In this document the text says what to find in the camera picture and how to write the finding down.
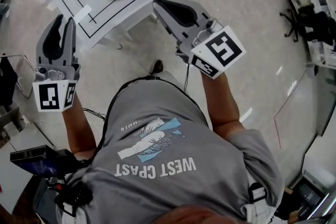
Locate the black body-worn monitor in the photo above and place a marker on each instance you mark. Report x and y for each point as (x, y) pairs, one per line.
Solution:
(39, 165)

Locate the white table with black lines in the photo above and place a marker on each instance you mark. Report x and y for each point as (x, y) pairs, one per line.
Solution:
(113, 15)

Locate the grey desk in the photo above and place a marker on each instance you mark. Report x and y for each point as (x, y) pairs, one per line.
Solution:
(13, 196)

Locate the person's right forearm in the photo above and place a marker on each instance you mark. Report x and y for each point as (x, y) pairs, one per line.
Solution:
(223, 107)

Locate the black office chair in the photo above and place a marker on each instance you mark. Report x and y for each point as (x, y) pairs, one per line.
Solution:
(315, 26)

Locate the person's left forearm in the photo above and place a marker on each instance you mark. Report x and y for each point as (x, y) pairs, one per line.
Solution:
(78, 131)

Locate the white shelf rack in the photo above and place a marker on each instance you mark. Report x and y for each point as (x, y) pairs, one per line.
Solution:
(319, 57)

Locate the person's grey printed t-shirt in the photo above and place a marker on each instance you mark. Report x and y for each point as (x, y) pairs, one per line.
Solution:
(170, 191)

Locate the black chair with metal frame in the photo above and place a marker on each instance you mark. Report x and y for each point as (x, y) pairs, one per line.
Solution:
(6, 78)

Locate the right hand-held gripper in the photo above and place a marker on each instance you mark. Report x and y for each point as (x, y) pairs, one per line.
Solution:
(204, 63)

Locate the black monitor mount clamp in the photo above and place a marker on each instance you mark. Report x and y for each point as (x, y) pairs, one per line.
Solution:
(73, 196)

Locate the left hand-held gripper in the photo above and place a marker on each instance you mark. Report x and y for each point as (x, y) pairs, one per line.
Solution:
(63, 94)

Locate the person's dark shoe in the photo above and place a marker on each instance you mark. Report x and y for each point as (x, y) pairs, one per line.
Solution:
(156, 66)

